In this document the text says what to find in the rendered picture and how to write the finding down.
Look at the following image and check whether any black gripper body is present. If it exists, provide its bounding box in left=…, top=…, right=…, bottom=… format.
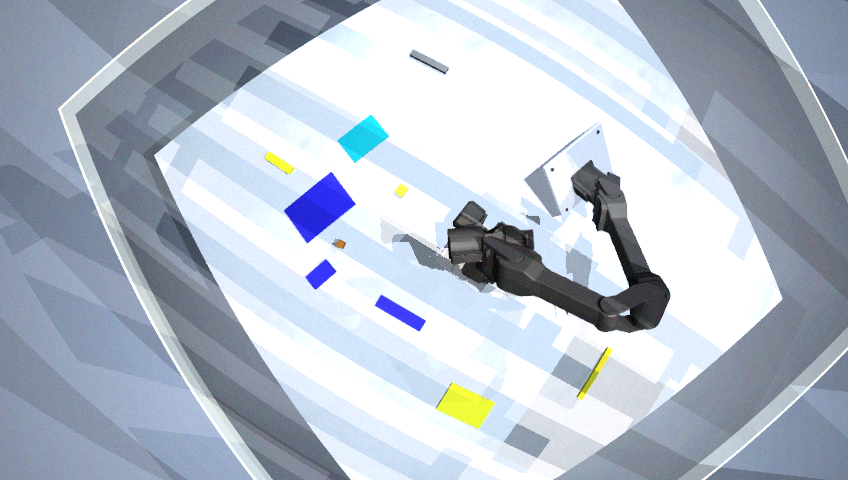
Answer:
left=453, top=200, right=542, bottom=261

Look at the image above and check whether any yellow flat bar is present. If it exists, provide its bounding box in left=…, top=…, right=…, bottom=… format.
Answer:
left=577, top=347, right=613, bottom=400
left=265, top=152, right=294, bottom=175

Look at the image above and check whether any dark grey flat bar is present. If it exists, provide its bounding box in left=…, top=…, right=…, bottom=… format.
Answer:
left=409, top=50, right=449, bottom=74

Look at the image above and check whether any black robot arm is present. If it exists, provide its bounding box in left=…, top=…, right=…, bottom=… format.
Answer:
left=447, top=160, right=671, bottom=333

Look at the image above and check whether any yellow flat rectangular plate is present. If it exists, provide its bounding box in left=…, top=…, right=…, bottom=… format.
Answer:
left=436, top=382, right=495, bottom=429

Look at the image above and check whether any cyan flat plate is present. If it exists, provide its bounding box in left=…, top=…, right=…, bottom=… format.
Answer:
left=338, top=115, right=389, bottom=163

